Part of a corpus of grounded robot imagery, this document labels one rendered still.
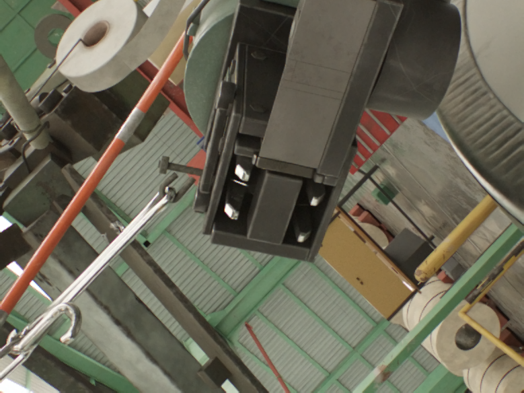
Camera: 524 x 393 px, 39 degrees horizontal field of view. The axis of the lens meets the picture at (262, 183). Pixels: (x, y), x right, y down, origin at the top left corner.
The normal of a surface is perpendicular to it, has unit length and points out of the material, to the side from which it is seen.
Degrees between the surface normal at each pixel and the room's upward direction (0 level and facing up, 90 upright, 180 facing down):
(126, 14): 90
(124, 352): 50
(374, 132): 90
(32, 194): 90
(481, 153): 89
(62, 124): 33
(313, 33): 65
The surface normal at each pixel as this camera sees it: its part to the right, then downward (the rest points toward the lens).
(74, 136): -0.43, 0.74
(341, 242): 0.28, 0.24
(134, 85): 0.62, -0.22
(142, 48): 0.51, 0.51
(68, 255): 0.70, -0.40
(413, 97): -0.07, 0.80
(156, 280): -0.60, 0.57
